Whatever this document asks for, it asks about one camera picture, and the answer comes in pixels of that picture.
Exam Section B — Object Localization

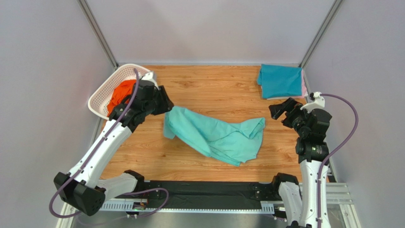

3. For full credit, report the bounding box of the aluminium corner post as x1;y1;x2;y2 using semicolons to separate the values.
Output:
77;0;119;69
299;0;344;68

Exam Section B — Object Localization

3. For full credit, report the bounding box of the white plastic laundry basket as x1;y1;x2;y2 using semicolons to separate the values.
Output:
87;64;151;120

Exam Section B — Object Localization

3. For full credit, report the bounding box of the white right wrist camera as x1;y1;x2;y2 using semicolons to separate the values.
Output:
300;92;325;113

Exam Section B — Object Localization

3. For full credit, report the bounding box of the black base cloth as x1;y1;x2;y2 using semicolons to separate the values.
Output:
144;180;280;209

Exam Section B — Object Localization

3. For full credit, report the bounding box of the right aluminium corner post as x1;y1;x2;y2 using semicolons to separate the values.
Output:
299;0;344;68

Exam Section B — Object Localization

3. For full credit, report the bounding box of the left aluminium corner post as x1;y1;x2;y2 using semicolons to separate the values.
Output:
77;0;119;69

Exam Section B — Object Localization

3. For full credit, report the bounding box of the mint green t shirt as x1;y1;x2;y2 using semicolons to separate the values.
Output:
163;106;266;167

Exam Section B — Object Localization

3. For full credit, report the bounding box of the folded teal t shirt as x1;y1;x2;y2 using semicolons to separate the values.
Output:
257;64;303;99

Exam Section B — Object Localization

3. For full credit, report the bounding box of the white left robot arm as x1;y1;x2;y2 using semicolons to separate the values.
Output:
54;79;174;216

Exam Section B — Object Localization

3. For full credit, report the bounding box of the orange t shirt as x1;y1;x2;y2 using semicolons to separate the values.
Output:
107;79;136;116

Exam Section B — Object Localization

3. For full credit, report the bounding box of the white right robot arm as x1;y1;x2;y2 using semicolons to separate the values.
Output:
269;97;332;228

